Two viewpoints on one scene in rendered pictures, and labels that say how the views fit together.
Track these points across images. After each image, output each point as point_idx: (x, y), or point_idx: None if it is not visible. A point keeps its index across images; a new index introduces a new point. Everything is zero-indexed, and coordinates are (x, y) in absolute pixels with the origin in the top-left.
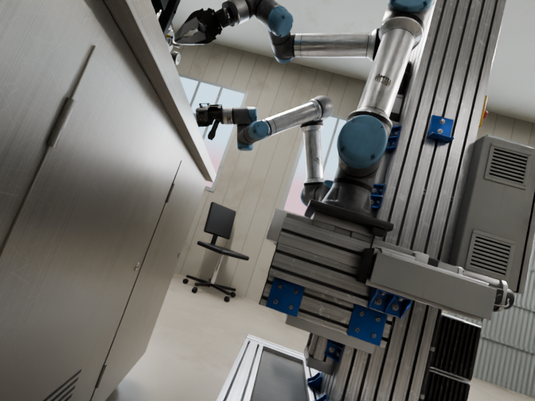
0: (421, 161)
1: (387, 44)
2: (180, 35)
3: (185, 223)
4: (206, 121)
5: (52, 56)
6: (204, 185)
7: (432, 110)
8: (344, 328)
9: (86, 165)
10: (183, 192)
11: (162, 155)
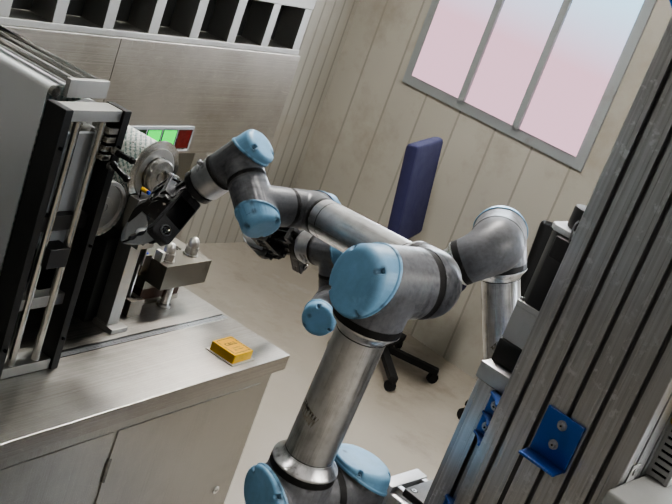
0: (510, 493)
1: (325, 352)
2: (125, 238)
3: (206, 454)
4: (274, 253)
5: None
6: (263, 376)
7: (554, 393)
8: None
9: None
10: (158, 441)
11: (54, 465)
